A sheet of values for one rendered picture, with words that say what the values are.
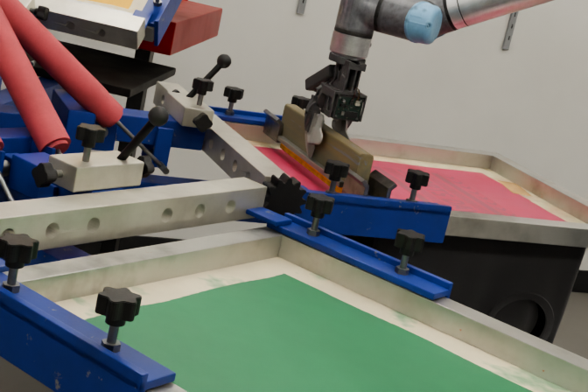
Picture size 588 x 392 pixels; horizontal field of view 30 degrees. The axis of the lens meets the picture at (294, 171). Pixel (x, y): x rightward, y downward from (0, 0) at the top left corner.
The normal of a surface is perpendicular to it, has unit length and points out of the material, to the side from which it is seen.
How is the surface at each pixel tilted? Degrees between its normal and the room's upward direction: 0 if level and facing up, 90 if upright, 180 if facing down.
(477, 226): 90
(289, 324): 0
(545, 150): 90
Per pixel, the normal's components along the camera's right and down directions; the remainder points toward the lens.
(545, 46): 0.37, 0.29
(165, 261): 0.77, 0.31
